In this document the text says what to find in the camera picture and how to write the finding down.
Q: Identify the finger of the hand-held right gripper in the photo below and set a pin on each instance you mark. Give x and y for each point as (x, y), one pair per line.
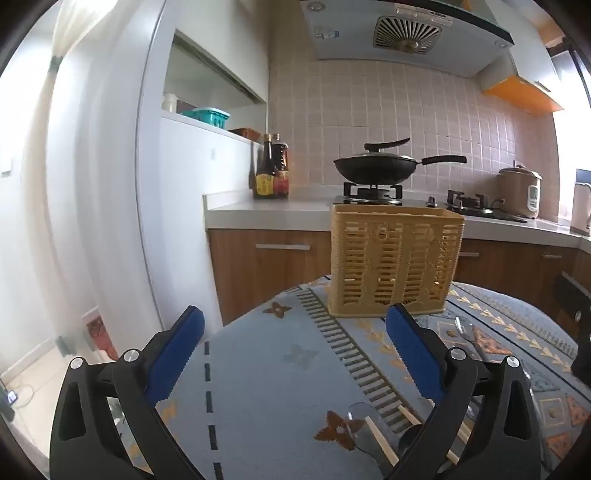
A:
(570, 300)

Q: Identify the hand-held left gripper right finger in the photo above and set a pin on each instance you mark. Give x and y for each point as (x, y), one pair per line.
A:
(415, 355)

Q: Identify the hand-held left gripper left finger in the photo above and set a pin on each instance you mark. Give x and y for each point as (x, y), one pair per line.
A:
(175, 355)

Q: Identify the yellow plastic utensil basket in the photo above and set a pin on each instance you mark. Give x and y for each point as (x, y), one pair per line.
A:
(397, 258)

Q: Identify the red floor mat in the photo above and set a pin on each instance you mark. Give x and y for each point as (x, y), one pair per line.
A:
(99, 334)

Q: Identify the pale electric kettle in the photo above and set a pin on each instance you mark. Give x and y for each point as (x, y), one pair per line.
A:
(581, 207)

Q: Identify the blue patterned tablecloth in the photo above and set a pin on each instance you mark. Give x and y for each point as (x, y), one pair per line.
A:
(277, 392)

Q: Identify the beige rice cooker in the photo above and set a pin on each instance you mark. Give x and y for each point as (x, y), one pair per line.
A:
(519, 191)

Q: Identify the gas stove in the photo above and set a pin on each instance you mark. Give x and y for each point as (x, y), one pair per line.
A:
(466, 203)

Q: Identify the black wok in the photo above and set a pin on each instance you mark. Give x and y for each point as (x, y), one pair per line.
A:
(374, 168)

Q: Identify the dark sauce bottle yellow label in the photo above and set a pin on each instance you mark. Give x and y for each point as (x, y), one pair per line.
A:
(264, 180)

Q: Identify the dark sauce bottle red label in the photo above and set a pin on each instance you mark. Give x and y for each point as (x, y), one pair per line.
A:
(280, 175)

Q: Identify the black wok lid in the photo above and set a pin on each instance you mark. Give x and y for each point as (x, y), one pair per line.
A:
(378, 146)

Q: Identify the brown tray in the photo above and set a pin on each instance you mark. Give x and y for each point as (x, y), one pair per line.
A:
(244, 134)

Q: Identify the teal plastic basket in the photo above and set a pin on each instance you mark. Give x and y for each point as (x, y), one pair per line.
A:
(207, 116)

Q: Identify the range hood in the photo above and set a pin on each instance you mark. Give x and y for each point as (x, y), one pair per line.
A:
(360, 32)

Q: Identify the orange wall cabinet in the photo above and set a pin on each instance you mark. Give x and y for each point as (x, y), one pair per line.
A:
(526, 94)

